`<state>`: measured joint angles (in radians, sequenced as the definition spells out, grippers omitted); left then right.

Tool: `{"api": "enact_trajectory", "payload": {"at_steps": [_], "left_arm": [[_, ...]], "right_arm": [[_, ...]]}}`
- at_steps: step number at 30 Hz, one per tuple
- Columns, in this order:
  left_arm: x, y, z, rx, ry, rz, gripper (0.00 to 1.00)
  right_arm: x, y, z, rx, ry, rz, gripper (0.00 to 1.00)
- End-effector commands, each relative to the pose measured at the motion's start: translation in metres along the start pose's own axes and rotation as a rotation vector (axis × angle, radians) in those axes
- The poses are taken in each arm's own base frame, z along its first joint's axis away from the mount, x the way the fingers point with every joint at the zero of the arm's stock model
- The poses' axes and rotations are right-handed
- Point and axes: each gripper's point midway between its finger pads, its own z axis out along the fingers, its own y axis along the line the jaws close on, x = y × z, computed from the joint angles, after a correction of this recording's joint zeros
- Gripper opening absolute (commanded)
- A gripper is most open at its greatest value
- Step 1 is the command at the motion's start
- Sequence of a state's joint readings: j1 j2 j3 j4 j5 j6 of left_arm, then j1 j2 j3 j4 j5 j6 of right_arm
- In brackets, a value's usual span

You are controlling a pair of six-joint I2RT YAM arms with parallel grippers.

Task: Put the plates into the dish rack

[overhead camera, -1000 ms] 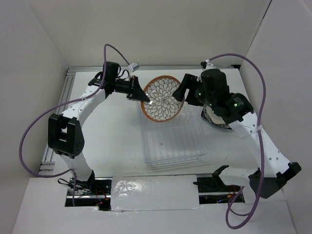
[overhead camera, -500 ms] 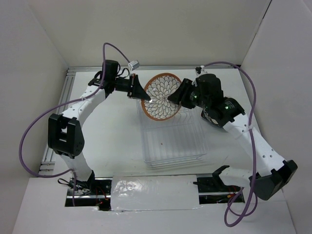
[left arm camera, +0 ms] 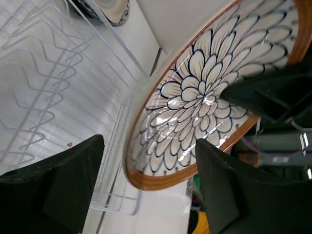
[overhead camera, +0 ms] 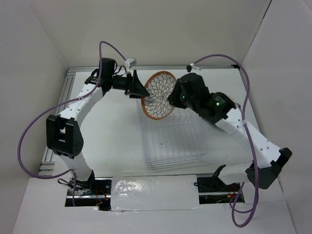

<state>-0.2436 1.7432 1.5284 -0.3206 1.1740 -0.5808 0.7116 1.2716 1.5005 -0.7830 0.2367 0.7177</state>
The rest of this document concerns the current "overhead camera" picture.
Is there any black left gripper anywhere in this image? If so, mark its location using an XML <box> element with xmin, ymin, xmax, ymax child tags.
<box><xmin>108</xmin><ymin>69</ymin><xmax>149</xmax><ymax>99</ymax></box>

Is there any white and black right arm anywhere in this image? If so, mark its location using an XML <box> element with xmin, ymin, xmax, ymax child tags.
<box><xmin>168</xmin><ymin>73</ymin><xmax>292</xmax><ymax>191</ymax></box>

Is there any orange rimmed petal pattern plate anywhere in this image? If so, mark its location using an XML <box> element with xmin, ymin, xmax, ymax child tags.
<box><xmin>141</xmin><ymin>71</ymin><xmax>177</xmax><ymax>120</ymax></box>

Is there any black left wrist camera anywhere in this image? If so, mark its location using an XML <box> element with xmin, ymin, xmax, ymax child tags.
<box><xmin>99</xmin><ymin>58</ymin><xmax>117</xmax><ymax>79</ymax></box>

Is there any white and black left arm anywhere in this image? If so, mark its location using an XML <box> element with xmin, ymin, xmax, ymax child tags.
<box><xmin>46</xmin><ymin>70</ymin><xmax>149</xmax><ymax>195</ymax></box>

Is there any white wire dish rack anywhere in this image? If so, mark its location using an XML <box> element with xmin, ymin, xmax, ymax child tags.
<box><xmin>136</xmin><ymin>100</ymin><xmax>207</xmax><ymax>168</ymax></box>

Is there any silver taped front panel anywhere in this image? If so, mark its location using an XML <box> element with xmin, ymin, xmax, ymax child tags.
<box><xmin>111</xmin><ymin>175</ymin><xmax>200</xmax><ymax>211</ymax></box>

